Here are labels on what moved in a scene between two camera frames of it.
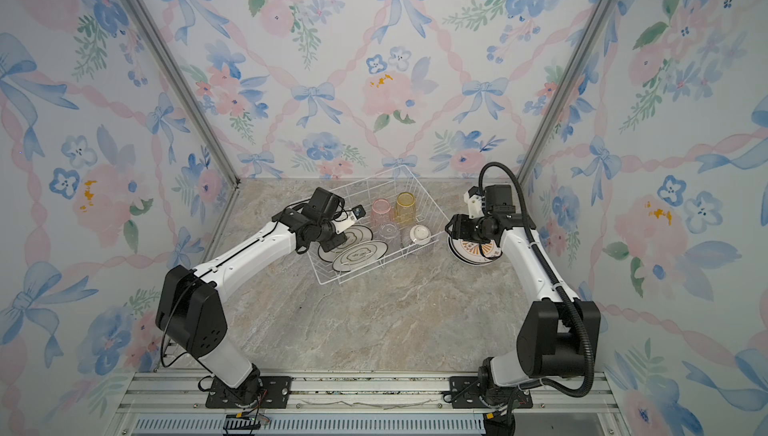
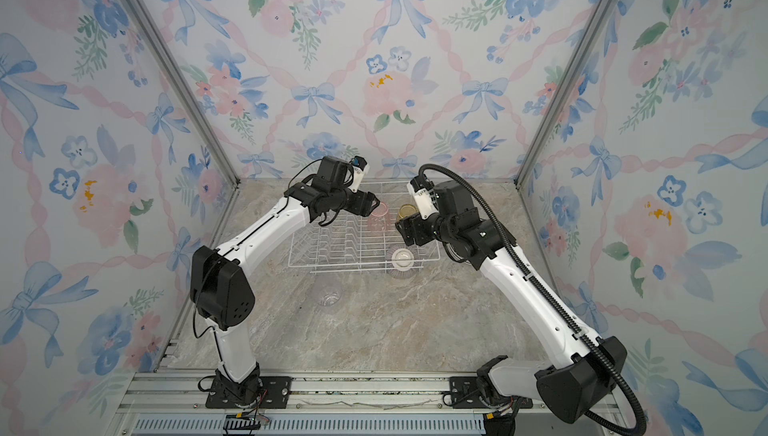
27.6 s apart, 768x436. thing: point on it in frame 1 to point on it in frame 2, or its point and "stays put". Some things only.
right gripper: x=460 y=229 to x=415 y=223
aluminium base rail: x=165 y=403 stays put
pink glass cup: x=381 y=212 stays put
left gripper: x=341 y=239 to x=364 y=203
